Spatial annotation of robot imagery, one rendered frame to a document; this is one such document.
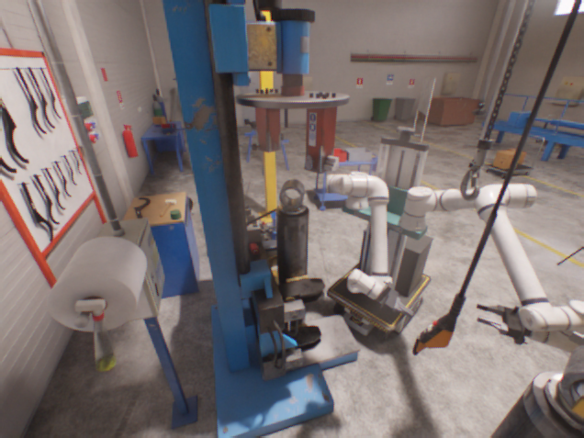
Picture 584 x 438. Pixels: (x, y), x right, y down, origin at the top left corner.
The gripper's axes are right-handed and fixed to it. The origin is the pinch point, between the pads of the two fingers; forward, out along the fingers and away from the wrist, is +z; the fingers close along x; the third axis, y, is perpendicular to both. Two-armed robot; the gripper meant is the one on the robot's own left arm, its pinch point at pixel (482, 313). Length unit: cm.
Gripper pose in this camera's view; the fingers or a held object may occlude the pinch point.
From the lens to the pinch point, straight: 152.7
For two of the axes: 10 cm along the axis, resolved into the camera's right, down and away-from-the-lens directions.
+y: 0.0, -8.7, -4.9
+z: -8.8, -2.3, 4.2
